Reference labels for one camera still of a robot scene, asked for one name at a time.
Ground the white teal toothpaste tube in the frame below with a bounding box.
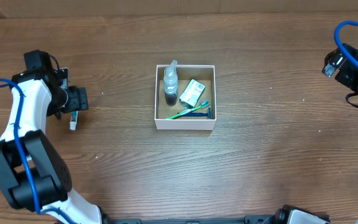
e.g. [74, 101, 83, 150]
[70, 111, 78, 131]

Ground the clear spray bottle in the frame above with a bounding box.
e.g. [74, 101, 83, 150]
[163, 60, 178, 106]

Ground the green white soap packet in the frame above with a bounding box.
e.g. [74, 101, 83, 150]
[179, 79, 206, 109]

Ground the green white toothbrush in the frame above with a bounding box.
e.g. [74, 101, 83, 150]
[167, 100, 209, 119]

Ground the blue disposable razor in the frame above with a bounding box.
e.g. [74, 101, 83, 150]
[183, 108, 212, 119]

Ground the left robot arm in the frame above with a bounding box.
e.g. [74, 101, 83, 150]
[0, 50, 109, 223]

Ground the white cardboard box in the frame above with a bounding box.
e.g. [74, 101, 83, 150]
[154, 65, 217, 130]

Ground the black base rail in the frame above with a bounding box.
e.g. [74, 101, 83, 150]
[54, 203, 332, 224]

